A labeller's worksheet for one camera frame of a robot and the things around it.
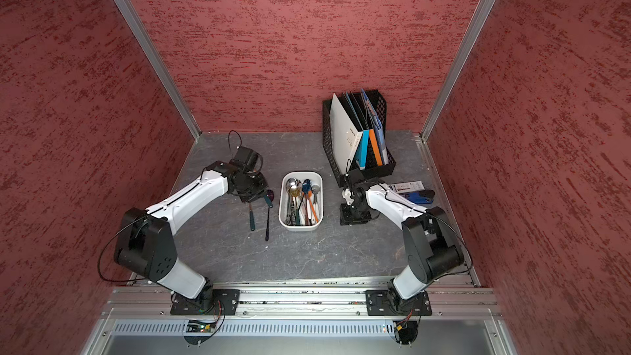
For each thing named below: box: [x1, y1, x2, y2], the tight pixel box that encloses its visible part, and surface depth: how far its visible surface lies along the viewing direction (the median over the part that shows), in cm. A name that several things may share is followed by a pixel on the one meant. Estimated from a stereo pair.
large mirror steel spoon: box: [285, 177, 298, 196], surface depth 99 cm
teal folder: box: [345, 91, 370, 170], surface depth 87 cm
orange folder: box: [368, 129, 383, 166], surface depth 92 cm
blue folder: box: [360, 88, 389, 166], surface depth 89 cm
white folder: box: [329, 92, 364, 175], surface depth 91 cm
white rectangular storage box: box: [278, 170, 324, 232], surface depth 97 cm
